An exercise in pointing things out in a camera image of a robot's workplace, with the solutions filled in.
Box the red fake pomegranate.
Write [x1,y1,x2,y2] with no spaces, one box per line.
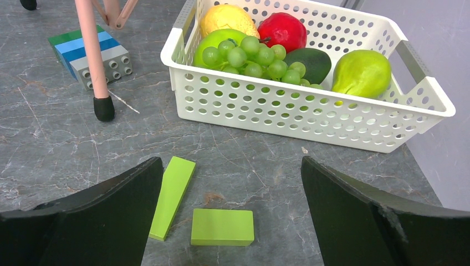
[258,12,307,53]

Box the white perforated plastic basket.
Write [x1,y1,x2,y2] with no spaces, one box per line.
[161,1,456,153]

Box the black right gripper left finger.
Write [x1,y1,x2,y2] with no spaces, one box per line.
[1,157,164,265]

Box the green fake pear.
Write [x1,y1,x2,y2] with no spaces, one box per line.
[332,50,392,99]

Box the flat lime green block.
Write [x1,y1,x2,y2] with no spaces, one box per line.
[191,208,255,247]

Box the long lime green block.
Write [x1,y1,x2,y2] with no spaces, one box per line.
[149,156,196,241]

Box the yellow fake lemon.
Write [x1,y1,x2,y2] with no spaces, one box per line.
[200,4,260,39]

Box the green blue grey brick stack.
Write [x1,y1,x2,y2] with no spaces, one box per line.
[48,24,133,91]

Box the green fake apple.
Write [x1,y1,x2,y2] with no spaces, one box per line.
[192,29,247,68]

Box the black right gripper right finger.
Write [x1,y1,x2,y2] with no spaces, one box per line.
[301,156,469,265]

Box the pink music stand tripod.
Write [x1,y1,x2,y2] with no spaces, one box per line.
[19,0,140,122]

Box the dark green fake avocado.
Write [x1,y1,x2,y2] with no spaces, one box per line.
[284,48,332,84]

